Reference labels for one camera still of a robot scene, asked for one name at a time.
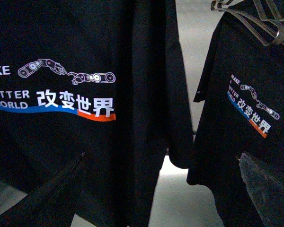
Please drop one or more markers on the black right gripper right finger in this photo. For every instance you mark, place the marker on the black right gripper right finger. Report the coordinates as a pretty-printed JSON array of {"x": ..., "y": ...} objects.
[{"x": 265, "y": 187}]

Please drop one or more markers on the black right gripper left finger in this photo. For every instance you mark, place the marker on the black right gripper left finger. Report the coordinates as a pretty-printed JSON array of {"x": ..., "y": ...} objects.
[{"x": 53, "y": 204}]

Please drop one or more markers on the black printed t-shirt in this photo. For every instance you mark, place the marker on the black printed t-shirt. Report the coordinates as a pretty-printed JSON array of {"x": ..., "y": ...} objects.
[
  {"x": 104, "y": 78},
  {"x": 242, "y": 88}
]

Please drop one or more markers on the metal hanger on rack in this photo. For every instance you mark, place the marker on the metal hanger on rack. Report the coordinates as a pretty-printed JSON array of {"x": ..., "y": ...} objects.
[{"x": 273, "y": 27}]

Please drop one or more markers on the black printed t-shirt on rack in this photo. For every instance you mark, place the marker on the black printed t-shirt on rack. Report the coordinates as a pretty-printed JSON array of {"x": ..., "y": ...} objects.
[{"x": 242, "y": 88}]

